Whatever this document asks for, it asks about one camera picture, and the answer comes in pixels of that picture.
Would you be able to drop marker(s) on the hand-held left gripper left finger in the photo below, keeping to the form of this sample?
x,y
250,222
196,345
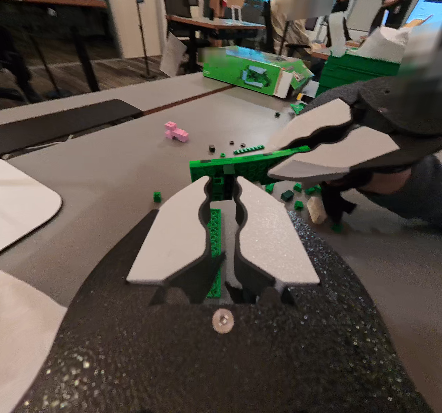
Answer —
x,y
172,244

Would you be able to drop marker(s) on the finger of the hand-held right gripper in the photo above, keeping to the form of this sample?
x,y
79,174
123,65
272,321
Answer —
x,y
317,118
345,154

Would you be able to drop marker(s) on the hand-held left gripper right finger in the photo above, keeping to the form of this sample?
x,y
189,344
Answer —
x,y
272,244

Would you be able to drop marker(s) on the green brick plate assembly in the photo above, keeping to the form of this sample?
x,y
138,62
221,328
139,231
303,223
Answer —
x,y
248,168

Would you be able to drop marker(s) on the person's right forearm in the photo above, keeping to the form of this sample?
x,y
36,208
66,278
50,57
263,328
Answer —
x,y
421,199

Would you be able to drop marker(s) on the grey desk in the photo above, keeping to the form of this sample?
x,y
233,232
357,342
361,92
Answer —
x,y
121,178

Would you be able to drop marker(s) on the person's right hand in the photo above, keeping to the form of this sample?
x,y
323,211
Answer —
x,y
386,181

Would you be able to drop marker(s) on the green wedge piece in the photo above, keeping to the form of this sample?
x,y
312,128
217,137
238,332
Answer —
x,y
297,109

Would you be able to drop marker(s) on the long green brick plate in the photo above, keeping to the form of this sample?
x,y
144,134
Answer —
x,y
214,240

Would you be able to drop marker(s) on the dark green small brick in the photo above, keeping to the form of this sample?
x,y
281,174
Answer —
x,y
287,195

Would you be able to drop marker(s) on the beige brick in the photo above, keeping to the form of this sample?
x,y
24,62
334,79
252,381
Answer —
x,y
316,211

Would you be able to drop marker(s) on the green storage crate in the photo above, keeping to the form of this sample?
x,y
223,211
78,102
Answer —
x,y
352,71

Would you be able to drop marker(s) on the white paper bag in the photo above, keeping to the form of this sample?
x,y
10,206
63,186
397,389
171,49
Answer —
x,y
383,43

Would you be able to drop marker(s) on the thin green strip plate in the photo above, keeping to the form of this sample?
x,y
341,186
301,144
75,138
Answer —
x,y
248,149

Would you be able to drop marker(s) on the green cardboard box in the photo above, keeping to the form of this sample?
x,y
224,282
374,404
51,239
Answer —
x,y
241,71

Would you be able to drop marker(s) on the pink toy pig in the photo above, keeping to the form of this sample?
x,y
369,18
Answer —
x,y
176,131

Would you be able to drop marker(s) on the brown-topped table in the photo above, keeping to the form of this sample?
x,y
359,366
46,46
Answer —
x,y
214,23

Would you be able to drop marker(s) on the white tray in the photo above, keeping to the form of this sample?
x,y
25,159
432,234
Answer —
x,y
24,199

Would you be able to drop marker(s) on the white paper sheet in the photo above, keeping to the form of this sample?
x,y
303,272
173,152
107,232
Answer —
x,y
172,54

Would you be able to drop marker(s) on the black mat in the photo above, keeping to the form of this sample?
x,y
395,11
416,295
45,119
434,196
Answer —
x,y
69,123

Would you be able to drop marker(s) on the white cloth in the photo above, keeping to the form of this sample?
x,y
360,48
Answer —
x,y
20,333

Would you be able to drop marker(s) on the black office chair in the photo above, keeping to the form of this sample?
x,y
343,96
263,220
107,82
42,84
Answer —
x,y
176,2

